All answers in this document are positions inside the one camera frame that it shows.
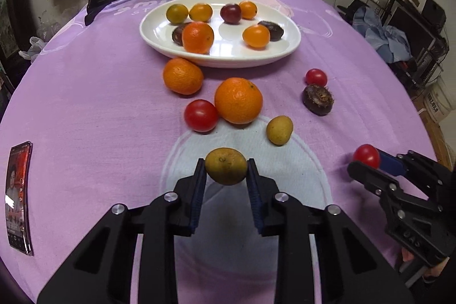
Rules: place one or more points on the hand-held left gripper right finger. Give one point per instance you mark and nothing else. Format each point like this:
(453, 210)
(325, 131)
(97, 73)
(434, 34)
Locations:
(254, 197)

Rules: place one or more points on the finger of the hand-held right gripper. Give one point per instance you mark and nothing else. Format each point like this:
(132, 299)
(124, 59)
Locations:
(390, 163)
(374, 179)

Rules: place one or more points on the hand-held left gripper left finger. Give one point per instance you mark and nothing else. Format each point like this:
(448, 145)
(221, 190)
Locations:
(199, 197)

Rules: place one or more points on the red cherry tomato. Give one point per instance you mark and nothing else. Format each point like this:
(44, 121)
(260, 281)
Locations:
(201, 115)
(366, 156)
(316, 76)

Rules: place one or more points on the olive green kumquat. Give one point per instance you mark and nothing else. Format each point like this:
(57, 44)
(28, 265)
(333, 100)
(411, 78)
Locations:
(226, 165)

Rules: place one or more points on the white oval plate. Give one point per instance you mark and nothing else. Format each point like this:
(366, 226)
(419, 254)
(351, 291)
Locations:
(228, 51)

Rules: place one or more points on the orange mandarin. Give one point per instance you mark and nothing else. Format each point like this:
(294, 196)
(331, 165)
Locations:
(238, 100)
(183, 75)
(197, 37)

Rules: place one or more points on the smooth orange kumquat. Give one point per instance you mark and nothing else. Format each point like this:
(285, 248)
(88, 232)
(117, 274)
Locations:
(248, 9)
(256, 36)
(200, 12)

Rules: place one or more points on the dark brown water chestnut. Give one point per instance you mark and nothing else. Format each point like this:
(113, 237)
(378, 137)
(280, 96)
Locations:
(318, 99)
(274, 30)
(177, 34)

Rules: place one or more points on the yellow green kumquat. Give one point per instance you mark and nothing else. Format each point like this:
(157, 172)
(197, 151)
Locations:
(177, 13)

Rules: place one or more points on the dark red plum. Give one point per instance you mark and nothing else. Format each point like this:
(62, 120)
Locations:
(230, 13)

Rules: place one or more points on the person's right hand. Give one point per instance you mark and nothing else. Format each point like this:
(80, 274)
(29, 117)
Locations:
(407, 256)

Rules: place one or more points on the small yellow oval kumquat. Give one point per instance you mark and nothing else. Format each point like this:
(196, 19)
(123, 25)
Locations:
(280, 130)

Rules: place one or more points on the white bucket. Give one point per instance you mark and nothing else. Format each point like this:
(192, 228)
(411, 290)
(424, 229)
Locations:
(438, 101)

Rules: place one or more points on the blue cloth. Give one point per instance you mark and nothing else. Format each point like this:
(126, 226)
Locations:
(386, 37)

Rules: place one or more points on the black monitor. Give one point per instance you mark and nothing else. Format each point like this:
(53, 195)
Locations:
(413, 29)

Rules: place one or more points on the black speaker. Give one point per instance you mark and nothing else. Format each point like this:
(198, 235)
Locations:
(434, 10)

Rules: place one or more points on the black chair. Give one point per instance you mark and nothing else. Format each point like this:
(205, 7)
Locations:
(351, 6)

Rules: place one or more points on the smartphone with lit screen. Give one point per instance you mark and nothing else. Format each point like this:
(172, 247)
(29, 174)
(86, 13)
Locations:
(17, 197)

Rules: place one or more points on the white plastic bag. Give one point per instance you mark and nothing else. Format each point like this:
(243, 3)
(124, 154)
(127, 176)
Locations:
(32, 49)

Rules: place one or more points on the dark wooden cabinet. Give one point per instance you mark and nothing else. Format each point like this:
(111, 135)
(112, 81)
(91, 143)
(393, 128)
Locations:
(9, 22)

